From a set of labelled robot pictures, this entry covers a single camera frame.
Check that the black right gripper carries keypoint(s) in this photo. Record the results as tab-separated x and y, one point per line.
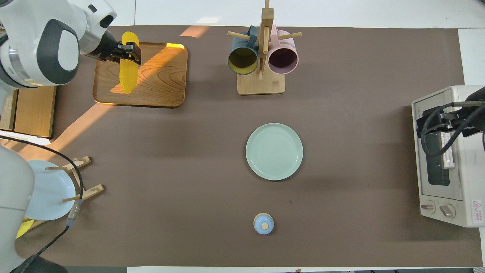
478	93

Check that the white toaster oven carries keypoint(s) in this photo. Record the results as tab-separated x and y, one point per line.
473	170

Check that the brown table mat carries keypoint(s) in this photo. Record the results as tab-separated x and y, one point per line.
170	170

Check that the yellow plate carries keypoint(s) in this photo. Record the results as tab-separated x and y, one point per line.
23	229

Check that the wooden plate rack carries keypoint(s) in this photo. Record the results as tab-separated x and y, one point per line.
91	189

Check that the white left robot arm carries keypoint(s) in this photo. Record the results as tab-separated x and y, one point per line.
22	34

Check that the pale green plate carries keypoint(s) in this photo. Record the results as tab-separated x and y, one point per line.
274	151

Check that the small blue dome lid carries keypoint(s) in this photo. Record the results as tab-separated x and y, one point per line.
263	224

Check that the wooden serving tray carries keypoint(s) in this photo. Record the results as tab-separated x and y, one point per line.
159	79

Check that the dark blue mug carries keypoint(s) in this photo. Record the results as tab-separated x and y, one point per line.
242	60

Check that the wooden mug rack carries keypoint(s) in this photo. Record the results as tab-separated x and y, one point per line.
261	85

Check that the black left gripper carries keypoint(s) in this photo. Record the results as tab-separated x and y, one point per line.
104	47

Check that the pink mug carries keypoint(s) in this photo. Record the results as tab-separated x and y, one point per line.
283	60

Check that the light blue plate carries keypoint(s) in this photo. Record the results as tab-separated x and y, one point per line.
49	189

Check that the flat wooden board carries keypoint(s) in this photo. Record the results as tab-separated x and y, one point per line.
36	112

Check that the oven glass door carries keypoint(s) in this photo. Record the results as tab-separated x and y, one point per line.
435	174

